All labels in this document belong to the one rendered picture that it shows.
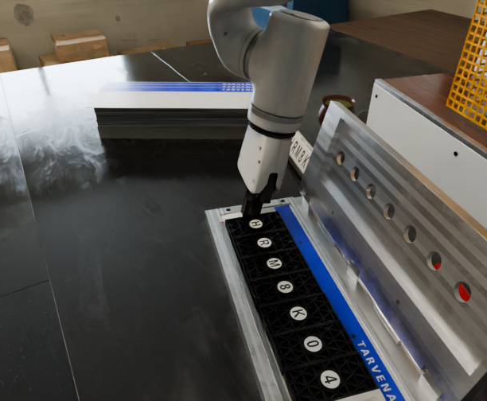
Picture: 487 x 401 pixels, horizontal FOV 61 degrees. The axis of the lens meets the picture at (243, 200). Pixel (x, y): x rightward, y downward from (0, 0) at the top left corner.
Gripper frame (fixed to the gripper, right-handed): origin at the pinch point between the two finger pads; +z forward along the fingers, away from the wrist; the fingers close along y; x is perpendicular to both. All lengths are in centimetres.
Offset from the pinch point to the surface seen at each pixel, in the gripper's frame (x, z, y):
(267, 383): -6.2, 3.7, 30.7
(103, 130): -24.6, 8.0, -42.6
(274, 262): 0.3, 1.4, 12.9
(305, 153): 16.0, -3.2, -15.3
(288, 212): 7.2, 1.2, 0.4
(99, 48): -27, 59, -298
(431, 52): 97, -15, -85
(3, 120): -50, 16, -60
